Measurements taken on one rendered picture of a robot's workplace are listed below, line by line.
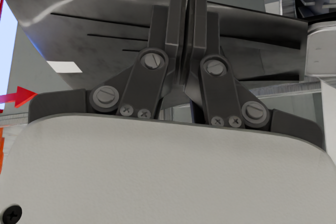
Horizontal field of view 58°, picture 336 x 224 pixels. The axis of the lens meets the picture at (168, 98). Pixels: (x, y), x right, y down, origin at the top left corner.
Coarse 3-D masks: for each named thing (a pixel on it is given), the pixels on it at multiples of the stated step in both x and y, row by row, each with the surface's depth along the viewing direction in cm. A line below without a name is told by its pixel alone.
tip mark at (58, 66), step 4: (52, 64) 29; (56, 64) 29; (60, 64) 29; (64, 64) 29; (68, 64) 29; (72, 64) 28; (56, 68) 30; (60, 68) 30; (64, 68) 29; (68, 68) 29; (72, 68) 29; (76, 68) 29
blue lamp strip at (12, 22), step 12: (0, 24) 35; (12, 24) 37; (0, 36) 35; (12, 36) 37; (0, 48) 35; (12, 48) 36; (0, 60) 35; (0, 72) 34; (0, 84) 34; (0, 108) 34
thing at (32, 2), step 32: (32, 0) 23; (64, 0) 22; (96, 0) 21; (128, 0) 20; (160, 0) 19; (32, 32) 26; (64, 32) 24; (96, 32) 23; (128, 32) 22; (224, 32) 20; (256, 32) 19; (288, 32) 19; (96, 64) 27; (128, 64) 26; (256, 64) 23; (288, 64) 23
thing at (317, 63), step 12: (312, 24) 18; (324, 24) 18; (312, 36) 19; (324, 36) 19; (312, 48) 21; (324, 48) 21; (312, 60) 23; (324, 60) 23; (312, 72) 25; (324, 72) 25
